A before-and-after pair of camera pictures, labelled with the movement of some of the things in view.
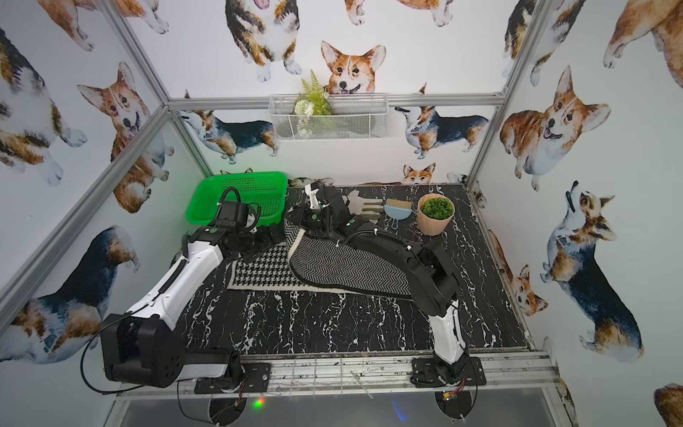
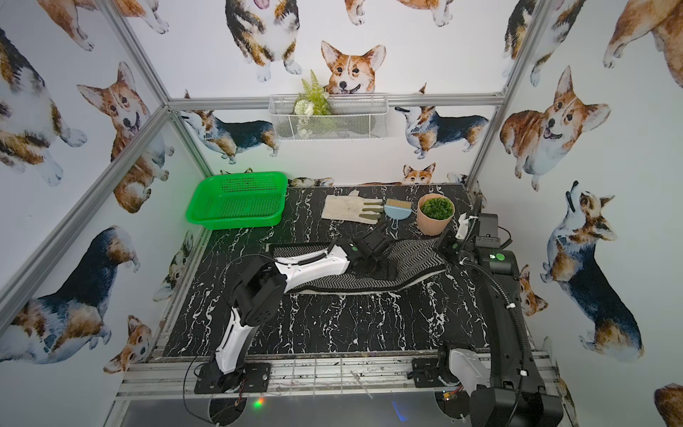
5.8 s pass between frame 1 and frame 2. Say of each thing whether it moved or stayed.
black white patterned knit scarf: moved
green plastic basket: stayed
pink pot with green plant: stayed
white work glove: stayed
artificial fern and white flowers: stayed
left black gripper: moved
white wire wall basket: stayed
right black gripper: moved
